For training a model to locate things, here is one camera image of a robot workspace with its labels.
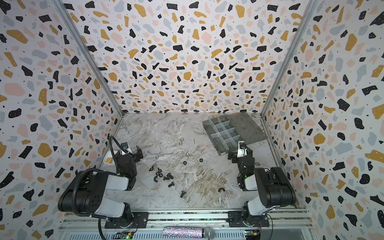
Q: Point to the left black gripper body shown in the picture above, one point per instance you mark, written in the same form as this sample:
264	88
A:
133	154

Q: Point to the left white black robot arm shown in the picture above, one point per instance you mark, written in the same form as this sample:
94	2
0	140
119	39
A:
85	196

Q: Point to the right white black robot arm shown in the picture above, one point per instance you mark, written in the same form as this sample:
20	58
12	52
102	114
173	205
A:
271	185

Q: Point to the white square container orange label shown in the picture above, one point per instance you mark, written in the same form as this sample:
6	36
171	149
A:
108	159

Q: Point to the grey compartment organizer box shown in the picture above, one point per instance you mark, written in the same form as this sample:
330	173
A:
227	130

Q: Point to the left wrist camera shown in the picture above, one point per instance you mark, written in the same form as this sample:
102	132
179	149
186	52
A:
126	148

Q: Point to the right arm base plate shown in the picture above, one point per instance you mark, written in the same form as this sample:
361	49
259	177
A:
239	219

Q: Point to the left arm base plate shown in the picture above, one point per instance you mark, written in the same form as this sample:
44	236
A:
133	220

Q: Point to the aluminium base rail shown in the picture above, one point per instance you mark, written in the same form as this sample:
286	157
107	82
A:
220	224

